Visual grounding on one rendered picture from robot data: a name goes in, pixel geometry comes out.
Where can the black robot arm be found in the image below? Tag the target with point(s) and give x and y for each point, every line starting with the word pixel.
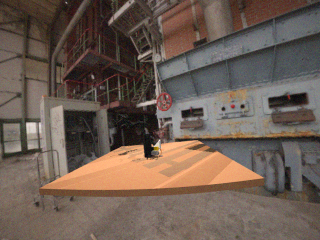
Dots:
pixel 129 124

